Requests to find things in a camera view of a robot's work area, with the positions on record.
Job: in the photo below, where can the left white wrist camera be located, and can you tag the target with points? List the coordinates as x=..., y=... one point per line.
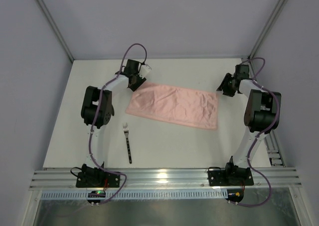
x=145, y=69

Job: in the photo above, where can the silver fork black handle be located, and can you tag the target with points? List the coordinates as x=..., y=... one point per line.
x=126, y=133

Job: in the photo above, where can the pink satin napkin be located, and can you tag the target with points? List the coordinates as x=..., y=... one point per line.
x=177, y=105

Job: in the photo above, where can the controller board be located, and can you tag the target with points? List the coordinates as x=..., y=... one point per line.
x=96, y=197
x=234, y=196

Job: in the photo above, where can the aluminium front rail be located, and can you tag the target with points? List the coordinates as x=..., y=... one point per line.
x=153, y=179

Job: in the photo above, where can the right corner frame post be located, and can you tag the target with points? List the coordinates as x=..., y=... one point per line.
x=279, y=6

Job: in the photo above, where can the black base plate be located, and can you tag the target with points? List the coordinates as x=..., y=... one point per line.
x=231, y=175
x=89, y=177

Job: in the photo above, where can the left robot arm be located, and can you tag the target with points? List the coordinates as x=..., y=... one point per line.
x=97, y=108

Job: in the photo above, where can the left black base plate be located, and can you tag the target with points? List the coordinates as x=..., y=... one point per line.
x=89, y=177

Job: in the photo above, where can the corner frame post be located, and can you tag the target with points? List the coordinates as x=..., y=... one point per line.
x=279, y=6
x=54, y=27

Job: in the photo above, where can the left controller board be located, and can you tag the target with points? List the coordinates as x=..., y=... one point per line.
x=96, y=197

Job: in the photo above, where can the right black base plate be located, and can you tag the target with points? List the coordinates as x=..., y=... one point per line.
x=231, y=175

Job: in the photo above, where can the right side aluminium rail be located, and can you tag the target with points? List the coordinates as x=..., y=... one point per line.
x=256, y=65

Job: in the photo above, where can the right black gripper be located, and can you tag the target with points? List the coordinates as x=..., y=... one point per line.
x=226, y=86

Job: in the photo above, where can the right controller board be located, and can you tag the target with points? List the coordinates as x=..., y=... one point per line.
x=234, y=196

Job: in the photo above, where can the left corner frame post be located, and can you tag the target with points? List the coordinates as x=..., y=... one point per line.
x=54, y=27

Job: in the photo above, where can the aluminium rail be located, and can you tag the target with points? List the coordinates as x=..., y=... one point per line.
x=256, y=65
x=153, y=179

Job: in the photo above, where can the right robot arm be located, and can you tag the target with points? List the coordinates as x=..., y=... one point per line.
x=262, y=114

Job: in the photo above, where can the grey slotted cable duct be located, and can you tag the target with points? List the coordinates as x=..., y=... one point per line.
x=166, y=194

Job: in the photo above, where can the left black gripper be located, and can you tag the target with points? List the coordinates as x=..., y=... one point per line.
x=136, y=81

